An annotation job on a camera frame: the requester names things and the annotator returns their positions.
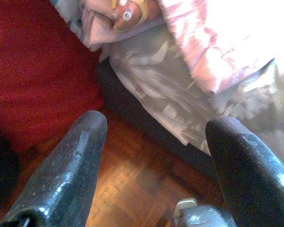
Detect pink cartoon print blanket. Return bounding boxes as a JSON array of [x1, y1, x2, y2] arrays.
[[49, 0, 284, 95]]

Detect beige floral bed sheet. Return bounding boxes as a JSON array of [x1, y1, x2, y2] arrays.
[[99, 23, 284, 166]]

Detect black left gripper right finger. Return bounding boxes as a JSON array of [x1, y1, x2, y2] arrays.
[[205, 115, 284, 227]]

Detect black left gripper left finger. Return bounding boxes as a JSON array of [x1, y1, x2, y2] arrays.
[[0, 110, 108, 227]]

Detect dark bed frame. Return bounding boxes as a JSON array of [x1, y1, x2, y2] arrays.
[[96, 60, 228, 184]]

